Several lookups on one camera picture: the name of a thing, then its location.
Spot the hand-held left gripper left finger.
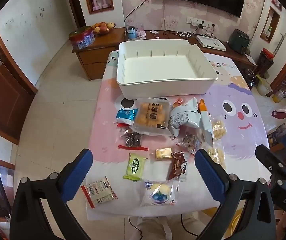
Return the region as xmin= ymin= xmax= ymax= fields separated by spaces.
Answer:
xmin=10 ymin=148 xmax=93 ymax=240

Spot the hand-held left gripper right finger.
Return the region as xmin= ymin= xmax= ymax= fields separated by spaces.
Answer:
xmin=194 ymin=149 xmax=277 ymax=240

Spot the clear bag of pale puffs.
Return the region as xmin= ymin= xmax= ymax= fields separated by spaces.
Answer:
xmin=207 ymin=147 xmax=227 ymax=171
xmin=212 ymin=116 xmax=227 ymax=140

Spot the red-edged cracker packet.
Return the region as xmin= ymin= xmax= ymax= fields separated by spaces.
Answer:
xmin=81 ymin=176 xmax=119 ymax=208

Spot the brown chocolate snack packet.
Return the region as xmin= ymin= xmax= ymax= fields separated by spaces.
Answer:
xmin=167 ymin=152 xmax=189 ymax=182

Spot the clear bag of brown nuts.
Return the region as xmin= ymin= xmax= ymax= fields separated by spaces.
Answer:
xmin=175 ymin=132 xmax=204 ymax=153

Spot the gold snack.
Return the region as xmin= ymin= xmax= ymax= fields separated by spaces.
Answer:
xmin=155 ymin=148 xmax=173 ymax=160

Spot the clear blueberry cake packet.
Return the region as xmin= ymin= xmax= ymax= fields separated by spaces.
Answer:
xmin=144 ymin=181 xmax=176 ymax=207

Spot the green snack packet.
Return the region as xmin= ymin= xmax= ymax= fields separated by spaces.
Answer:
xmin=123 ymin=153 xmax=148 ymax=181

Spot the white snack packet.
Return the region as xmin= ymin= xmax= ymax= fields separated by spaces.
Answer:
xmin=170 ymin=97 xmax=201 ymax=138

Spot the red-topped dark seed packet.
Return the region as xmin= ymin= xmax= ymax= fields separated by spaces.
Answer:
xmin=117 ymin=124 xmax=150 ymax=152

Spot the blue snack packet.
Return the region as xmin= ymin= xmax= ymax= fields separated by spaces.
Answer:
xmin=115 ymin=108 xmax=139 ymax=126

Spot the red snack packet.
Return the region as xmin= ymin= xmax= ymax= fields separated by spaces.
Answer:
xmin=173 ymin=97 xmax=186 ymax=108

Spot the clear yellow pastry packet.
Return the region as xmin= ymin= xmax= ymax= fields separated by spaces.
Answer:
xmin=132 ymin=98 xmax=171 ymax=137

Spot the white plastic storage bin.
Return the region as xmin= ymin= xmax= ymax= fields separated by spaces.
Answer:
xmin=116 ymin=40 xmax=219 ymax=99

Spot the cartoon printed tablecloth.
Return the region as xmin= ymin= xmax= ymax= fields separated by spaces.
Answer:
xmin=86 ymin=50 xmax=271 ymax=217

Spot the yellow stool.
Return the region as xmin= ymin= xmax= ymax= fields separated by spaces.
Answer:
xmin=203 ymin=204 xmax=244 ymax=233

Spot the plastic bottle of yellow liquid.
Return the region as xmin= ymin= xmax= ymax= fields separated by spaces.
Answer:
xmin=273 ymin=87 xmax=286 ymax=103

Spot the white bucket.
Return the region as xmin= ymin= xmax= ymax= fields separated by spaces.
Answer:
xmin=256 ymin=75 xmax=272 ymax=97

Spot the dark brown ceramic jar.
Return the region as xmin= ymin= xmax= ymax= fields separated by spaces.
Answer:
xmin=243 ymin=69 xmax=256 ymax=91

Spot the dark jar with red lid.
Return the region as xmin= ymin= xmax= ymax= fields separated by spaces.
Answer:
xmin=255 ymin=48 xmax=275 ymax=78

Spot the brown wooden door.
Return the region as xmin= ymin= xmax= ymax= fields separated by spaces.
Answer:
xmin=0 ymin=21 xmax=38 ymax=145

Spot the wooden television cabinet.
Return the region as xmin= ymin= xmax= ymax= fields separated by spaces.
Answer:
xmin=72 ymin=27 xmax=258 ymax=81

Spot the white set-top box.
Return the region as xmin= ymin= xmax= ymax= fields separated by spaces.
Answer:
xmin=195 ymin=35 xmax=227 ymax=51

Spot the red round tin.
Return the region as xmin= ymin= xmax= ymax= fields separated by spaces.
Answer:
xmin=68 ymin=26 xmax=95 ymax=50

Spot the bowl of fruit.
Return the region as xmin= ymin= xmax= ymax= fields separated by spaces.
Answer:
xmin=91 ymin=22 xmax=116 ymax=36

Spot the blue snow globe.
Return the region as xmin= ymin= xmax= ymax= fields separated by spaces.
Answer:
xmin=126 ymin=26 xmax=136 ymax=40

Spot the white wall socket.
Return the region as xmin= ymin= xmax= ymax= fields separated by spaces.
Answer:
xmin=186 ymin=17 xmax=217 ymax=29

